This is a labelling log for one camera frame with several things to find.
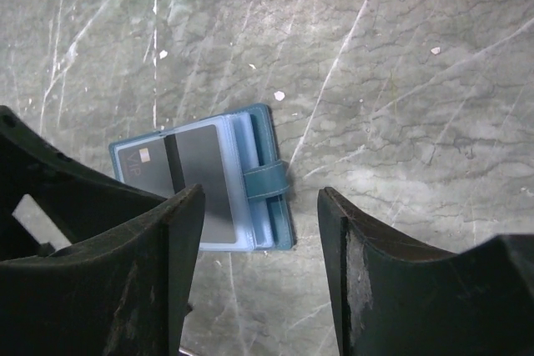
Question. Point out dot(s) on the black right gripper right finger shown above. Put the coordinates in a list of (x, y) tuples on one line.
[(392, 294)]

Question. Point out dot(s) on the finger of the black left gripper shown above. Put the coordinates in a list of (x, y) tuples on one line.
[(80, 201)]

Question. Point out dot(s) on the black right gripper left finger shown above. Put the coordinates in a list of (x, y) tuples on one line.
[(122, 292)]

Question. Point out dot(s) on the blue card holder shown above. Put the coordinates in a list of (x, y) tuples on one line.
[(254, 173)]

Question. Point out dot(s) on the grey striped card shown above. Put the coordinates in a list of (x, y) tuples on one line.
[(195, 157)]

